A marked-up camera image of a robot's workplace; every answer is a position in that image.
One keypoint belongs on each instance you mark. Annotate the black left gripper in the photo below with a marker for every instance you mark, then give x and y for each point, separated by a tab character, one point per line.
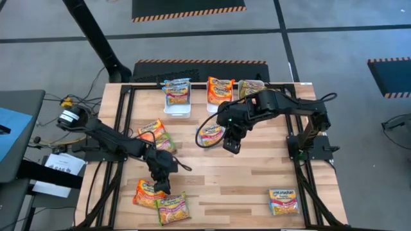
162	165

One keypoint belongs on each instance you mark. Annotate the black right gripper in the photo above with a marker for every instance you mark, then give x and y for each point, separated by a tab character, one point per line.
236	118

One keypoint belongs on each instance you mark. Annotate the white plastic bin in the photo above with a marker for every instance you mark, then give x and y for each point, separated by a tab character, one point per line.
239	90
177	112
208	107

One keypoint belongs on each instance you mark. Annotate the blue beef Maruchan ramen pack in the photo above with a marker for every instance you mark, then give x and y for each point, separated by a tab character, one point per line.
284	202
177	96

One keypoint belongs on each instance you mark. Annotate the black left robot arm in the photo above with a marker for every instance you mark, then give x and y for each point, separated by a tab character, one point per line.
106	138

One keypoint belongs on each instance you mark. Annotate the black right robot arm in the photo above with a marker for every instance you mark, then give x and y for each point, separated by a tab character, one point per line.
289	106

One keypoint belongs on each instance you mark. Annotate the black hazard-striped floor mat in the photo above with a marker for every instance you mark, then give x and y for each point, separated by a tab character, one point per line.
393	77
186	8
224	72

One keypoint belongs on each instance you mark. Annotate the white printed paper sheet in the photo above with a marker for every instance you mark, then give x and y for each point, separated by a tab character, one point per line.
64	163

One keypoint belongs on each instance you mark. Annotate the white blank paper sheet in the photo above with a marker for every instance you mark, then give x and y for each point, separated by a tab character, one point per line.
51	189

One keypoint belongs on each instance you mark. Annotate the yellow power plug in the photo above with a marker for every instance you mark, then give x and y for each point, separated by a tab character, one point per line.
66	102

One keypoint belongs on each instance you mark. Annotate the blue desk pad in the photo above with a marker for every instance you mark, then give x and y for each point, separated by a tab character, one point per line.
13	141

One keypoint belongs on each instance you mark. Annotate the grey desk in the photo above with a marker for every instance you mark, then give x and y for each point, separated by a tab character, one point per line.
22	99

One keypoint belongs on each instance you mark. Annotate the black floor device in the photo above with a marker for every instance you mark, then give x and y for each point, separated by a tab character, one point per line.
398	122

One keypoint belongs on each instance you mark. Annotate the small black desk object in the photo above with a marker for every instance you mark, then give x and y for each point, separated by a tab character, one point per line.
4	129

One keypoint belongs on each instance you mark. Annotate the black stand leg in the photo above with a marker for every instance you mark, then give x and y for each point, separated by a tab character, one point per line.
93	32

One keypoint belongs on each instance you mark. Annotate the black aluminium table frame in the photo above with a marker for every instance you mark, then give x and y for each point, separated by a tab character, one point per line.
197	86

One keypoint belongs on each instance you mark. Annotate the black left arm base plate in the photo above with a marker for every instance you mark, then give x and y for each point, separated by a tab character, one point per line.
96	156

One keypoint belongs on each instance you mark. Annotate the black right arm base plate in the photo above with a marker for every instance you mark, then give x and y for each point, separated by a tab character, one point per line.
321	149

